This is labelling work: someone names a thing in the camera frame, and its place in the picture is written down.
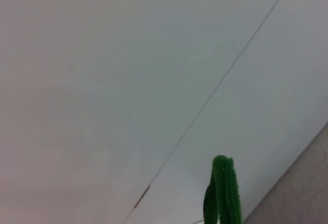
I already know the white handbag with green handles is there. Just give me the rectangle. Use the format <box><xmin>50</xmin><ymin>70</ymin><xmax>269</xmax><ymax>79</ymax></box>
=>
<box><xmin>202</xmin><ymin>154</ymin><xmax>243</xmax><ymax>224</ymax></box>

